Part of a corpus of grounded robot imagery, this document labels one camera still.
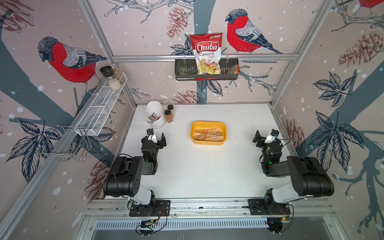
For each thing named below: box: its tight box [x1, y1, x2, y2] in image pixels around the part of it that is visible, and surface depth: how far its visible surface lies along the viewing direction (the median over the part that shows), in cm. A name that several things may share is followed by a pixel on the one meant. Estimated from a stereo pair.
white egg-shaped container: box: [146, 100, 166, 129], surface depth 103 cm
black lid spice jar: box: [99, 65, 115, 80], surface depth 81 cm
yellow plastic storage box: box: [190, 121, 227, 146], surface depth 101 cm
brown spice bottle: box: [164, 109, 173, 123], surface depth 107 cm
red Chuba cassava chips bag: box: [189, 32, 223, 81], surface depth 85 cm
